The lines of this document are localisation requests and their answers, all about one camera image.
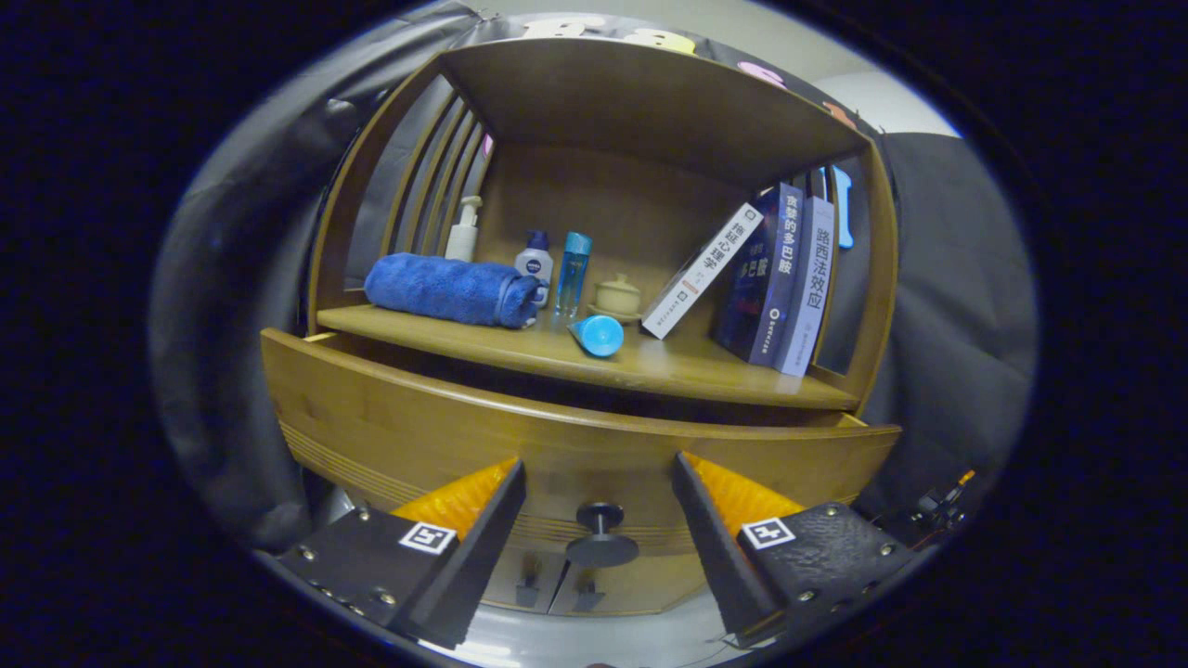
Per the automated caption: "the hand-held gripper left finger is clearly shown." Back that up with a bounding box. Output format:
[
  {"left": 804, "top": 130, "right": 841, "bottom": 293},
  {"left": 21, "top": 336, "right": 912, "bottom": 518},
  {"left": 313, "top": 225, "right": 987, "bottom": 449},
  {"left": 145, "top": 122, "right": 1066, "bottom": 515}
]
[{"left": 277, "top": 457, "right": 527, "bottom": 650}]

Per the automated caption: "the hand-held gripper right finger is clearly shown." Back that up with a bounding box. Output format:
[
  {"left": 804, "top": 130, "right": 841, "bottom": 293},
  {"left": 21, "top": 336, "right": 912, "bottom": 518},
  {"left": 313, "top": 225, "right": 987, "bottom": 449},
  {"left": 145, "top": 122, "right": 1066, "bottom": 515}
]
[{"left": 672, "top": 452, "right": 920, "bottom": 649}]

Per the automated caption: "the wooden drawer with black knob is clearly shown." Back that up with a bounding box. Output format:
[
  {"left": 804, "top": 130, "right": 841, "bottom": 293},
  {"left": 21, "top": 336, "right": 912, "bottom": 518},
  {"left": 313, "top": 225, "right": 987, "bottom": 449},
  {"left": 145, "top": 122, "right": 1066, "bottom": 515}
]
[{"left": 260, "top": 327, "right": 903, "bottom": 569}]

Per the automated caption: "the blue squeeze tube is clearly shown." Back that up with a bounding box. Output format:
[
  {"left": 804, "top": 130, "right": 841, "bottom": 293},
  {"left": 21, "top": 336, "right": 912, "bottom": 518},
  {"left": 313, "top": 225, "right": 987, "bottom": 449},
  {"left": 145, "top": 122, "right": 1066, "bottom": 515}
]
[{"left": 568, "top": 314, "right": 626, "bottom": 359}]

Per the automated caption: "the wooden cabinet door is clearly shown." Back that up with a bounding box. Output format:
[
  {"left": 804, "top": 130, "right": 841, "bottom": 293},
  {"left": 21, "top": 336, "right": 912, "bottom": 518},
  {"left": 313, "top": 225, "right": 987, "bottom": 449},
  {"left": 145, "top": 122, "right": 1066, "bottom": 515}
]
[
  {"left": 548, "top": 557, "right": 711, "bottom": 618},
  {"left": 483, "top": 547, "right": 569, "bottom": 613}
]

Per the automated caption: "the wooden cabinet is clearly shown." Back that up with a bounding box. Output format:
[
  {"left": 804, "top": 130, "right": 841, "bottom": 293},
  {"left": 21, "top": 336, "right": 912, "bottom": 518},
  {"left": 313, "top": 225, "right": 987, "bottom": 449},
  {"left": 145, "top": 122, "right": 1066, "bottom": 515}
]
[{"left": 260, "top": 37, "right": 903, "bottom": 618}]

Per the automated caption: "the dark device with orange tip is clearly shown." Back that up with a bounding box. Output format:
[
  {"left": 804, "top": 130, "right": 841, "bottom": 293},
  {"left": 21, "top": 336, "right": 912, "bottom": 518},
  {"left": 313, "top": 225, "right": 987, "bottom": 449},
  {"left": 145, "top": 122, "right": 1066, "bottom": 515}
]
[{"left": 914, "top": 469, "right": 977, "bottom": 539}]

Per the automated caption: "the blue rolled towel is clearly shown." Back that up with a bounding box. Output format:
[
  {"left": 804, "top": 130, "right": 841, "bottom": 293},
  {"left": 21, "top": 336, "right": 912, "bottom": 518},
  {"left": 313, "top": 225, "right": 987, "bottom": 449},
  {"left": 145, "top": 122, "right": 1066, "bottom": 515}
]
[{"left": 364, "top": 252, "right": 544, "bottom": 329}]

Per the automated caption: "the beige lidded teacup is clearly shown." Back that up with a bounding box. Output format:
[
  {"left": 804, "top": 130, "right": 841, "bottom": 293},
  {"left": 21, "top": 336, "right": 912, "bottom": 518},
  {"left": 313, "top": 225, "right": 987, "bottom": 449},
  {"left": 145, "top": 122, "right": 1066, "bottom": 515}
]
[{"left": 588, "top": 273, "right": 643, "bottom": 325}]

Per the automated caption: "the dark blue book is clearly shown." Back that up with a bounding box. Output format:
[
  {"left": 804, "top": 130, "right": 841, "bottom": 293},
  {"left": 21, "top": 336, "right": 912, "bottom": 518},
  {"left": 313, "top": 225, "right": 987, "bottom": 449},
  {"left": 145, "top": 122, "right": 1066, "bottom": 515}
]
[{"left": 713, "top": 184, "right": 805, "bottom": 366}]

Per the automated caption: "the pale grey book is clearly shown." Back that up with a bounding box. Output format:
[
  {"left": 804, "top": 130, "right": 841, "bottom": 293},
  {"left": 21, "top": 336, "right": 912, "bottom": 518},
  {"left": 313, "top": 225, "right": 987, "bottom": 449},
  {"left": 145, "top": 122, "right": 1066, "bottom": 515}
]
[{"left": 773, "top": 195, "right": 836, "bottom": 378}]

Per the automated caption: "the white book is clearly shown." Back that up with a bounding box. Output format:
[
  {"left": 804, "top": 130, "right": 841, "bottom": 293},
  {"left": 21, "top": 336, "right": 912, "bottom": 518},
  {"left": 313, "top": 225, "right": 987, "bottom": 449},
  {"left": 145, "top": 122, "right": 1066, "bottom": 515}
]
[{"left": 640, "top": 202, "right": 765, "bottom": 340}]

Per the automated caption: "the white bottle with blue cap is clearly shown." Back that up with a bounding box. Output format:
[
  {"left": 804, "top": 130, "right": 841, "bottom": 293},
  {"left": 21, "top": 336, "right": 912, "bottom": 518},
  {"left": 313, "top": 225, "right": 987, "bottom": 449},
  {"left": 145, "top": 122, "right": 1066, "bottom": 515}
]
[{"left": 515, "top": 230, "right": 555, "bottom": 307}]

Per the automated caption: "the clear blue bottle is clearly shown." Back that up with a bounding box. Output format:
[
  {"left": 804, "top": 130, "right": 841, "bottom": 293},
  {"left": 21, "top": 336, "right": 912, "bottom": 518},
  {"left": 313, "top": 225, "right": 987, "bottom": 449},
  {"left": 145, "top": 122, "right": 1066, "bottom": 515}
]
[{"left": 554, "top": 231, "right": 593, "bottom": 326}]

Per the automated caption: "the white pump bottle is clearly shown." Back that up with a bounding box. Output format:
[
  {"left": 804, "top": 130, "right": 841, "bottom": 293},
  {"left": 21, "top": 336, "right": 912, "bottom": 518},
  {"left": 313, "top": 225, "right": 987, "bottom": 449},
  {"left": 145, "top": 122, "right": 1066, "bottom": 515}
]
[{"left": 445, "top": 195, "right": 484, "bottom": 263}]

